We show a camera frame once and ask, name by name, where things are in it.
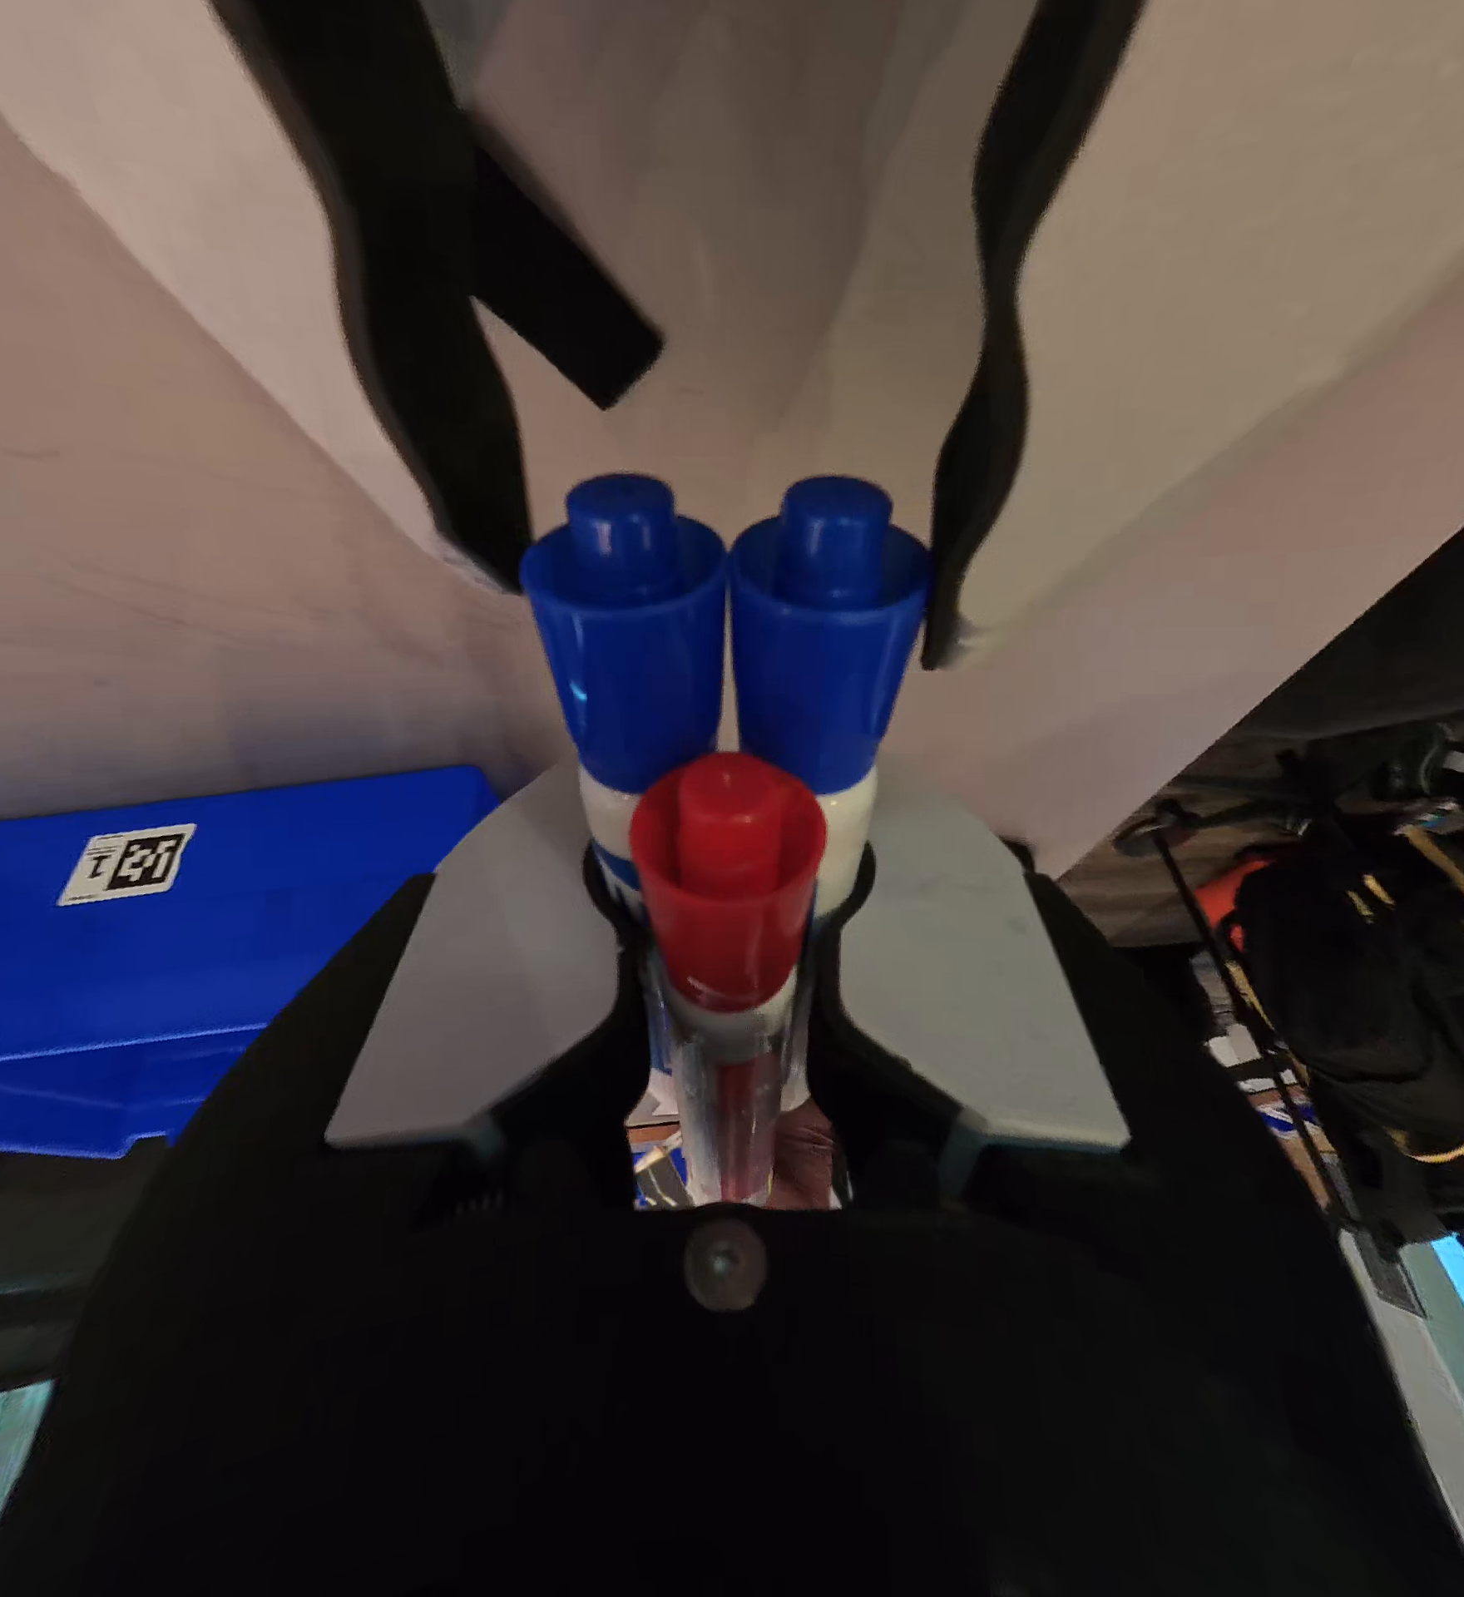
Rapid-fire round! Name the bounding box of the orange bag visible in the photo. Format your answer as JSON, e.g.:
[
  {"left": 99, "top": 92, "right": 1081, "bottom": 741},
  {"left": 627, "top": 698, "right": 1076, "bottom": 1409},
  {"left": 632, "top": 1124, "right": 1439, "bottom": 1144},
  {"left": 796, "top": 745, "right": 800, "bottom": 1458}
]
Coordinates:
[{"left": 1195, "top": 861, "right": 1259, "bottom": 953}]

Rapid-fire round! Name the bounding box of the blue marker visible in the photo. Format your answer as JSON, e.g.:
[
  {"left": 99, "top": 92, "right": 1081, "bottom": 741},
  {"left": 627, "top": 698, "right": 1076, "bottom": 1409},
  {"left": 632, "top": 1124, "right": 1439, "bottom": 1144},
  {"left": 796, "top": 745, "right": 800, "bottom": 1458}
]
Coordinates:
[
  {"left": 518, "top": 471, "right": 731, "bottom": 913},
  {"left": 729, "top": 475, "right": 935, "bottom": 906}
]

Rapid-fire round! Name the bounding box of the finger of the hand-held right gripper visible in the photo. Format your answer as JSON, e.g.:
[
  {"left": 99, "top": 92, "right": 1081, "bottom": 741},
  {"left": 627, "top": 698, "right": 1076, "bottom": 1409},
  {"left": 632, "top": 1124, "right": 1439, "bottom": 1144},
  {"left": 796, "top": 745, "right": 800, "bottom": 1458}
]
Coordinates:
[
  {"left": 922, "top": 0, "right": 1407, "bottom": 671},
  {"left": 0, "top": 0, "right": 536, "bottom": 585}
]

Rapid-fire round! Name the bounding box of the red marker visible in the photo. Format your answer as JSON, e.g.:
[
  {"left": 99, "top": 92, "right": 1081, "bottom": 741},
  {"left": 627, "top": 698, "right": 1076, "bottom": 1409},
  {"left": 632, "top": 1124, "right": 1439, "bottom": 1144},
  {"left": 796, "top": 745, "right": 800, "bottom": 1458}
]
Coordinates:
[{"left": 627, "top": 752, "right": 831, "bottom": 1210}]

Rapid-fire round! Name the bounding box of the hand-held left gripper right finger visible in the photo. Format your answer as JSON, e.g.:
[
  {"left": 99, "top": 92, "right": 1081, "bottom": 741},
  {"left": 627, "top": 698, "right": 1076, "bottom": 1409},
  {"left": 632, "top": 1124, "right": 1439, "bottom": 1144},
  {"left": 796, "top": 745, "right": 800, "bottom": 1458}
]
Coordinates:
[{"left": 831, "top": 780, "right": 1135, "bottom": 1184}]

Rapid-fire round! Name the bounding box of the black backpack with yellow straps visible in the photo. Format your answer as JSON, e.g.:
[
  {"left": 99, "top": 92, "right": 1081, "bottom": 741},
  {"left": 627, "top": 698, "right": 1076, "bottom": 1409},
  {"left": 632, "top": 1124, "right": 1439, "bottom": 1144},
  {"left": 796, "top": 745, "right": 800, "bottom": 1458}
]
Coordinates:
[{"left": 1231, "top": 817, "right": 1464, "bottom": 1236}]

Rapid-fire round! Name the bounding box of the large blue storage bin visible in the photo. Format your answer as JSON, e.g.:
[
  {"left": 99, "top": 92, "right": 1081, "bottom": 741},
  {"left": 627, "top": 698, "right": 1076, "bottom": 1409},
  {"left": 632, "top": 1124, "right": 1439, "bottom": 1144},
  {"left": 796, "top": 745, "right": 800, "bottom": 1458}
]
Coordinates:
[{"left": 0, "top": 765, "right": 503, "bottom": 1159}]

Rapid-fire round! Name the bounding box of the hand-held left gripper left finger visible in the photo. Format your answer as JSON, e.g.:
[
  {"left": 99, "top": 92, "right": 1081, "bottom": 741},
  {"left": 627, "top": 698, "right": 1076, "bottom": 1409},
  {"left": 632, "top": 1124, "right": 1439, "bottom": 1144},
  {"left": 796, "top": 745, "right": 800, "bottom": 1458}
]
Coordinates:
[{"left": 323, "top": 762, "right": 634, "bottom": 1181}]

